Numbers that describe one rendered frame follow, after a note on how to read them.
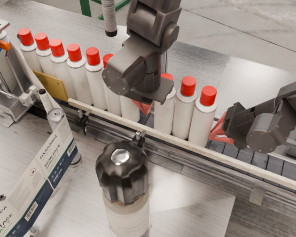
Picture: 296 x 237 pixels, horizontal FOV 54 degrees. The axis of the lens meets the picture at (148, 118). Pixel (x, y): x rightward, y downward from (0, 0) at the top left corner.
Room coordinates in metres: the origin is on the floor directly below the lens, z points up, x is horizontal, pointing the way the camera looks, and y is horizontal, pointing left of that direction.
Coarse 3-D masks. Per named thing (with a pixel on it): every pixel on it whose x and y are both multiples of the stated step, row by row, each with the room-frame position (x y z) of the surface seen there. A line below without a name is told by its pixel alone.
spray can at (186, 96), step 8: (184, 80) 0.48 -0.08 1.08; (192, 80) 0.48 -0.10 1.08; (184, 88) 0.46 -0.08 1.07; (192, 88) 0.46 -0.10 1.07; (176, 96) 0.47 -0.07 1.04; (184, 96) 0.46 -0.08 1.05; (192, 96) 0.46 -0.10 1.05; (176, 104) 0.47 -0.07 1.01; (184, 104) 0.45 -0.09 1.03; (192, 104) 0.45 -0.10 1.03; (176, 112) 0.46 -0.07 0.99; (184, 112) 0.45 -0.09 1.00; (192, 112) 0.46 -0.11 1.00; (176, 120) 0.46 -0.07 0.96; (184, 120) 0.45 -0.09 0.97; (176, 128) 0.46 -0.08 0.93; (184, 128) 0.45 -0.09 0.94; (176, 136) 0.45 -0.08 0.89; (184, 136) 0.45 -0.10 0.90
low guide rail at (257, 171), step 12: (84, 108) 0.55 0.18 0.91; (96, 108) 0.54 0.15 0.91; (120, 120) 0.50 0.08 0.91; (156, 132) 0.45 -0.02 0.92; (180, 144) 0.42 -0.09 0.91; (192, 144) 0.42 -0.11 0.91; (216, 156) 0.38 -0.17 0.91; (240, 168) 0.35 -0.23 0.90; (252, 168) 0.35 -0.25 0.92; (276, 180) 0.32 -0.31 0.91; (288, 180) 0.31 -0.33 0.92
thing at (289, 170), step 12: (72, 108) 0.57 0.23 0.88; (108, 120) 0.52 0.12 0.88; (144, 120) 0.52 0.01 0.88; (168, 144) 0.44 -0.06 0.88; (216, 144) 0.44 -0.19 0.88; (228, 144) 0.44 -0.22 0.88; (204, 156) 0.40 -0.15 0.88; (228, 156) 0.40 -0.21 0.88; (240, 156) 0.40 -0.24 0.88; (252, 156) 0.40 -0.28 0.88; (264, 156) 0.40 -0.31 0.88; (264, 168) 0.36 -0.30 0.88; (276, 168) 0.36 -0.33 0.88; (288, 168) 0.36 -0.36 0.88; (264, 180) 0.33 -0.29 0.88
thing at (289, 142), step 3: (216, 114) 0.48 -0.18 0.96; (216, 117) 0.47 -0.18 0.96; (219, 117) 0.47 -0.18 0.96; (216, 120) 0.46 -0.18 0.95; (288, 141) 0.39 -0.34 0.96; (291, 141) 0.39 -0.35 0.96; (294, 141) 0.39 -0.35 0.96; (285, 144) 0.39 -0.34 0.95; (288, 144) 0.39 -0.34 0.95; (291, 144) 0.39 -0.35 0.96; (294, 144) 0.38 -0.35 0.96; (294, 147) 0.38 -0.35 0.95
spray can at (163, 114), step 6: (168, 78) 0.48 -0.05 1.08; (174, 90) 0.48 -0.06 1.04; (168, 96) 0.46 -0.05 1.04; (174, 96) 0.47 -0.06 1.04; (156, 102) 0.47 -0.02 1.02; (168, 102) 0.46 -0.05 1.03; (174, 102) 0.48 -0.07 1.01; (156, 108) 0.47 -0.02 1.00; (162, 108) 0.46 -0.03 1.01; (168, 108) 0.46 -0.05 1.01; (156, 114) 0.47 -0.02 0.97; (162, 114) 0.46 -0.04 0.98; (168, 114) 0.46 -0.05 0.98; (156, 120) 0.47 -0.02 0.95; (162, 120) 0.46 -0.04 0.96; (168, 120) 0.46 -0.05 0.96; (156, 126) 0.47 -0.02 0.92; (162, 126) 0.46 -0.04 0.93; (168, 126) 0.46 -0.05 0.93; (168, 132) 0.46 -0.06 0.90
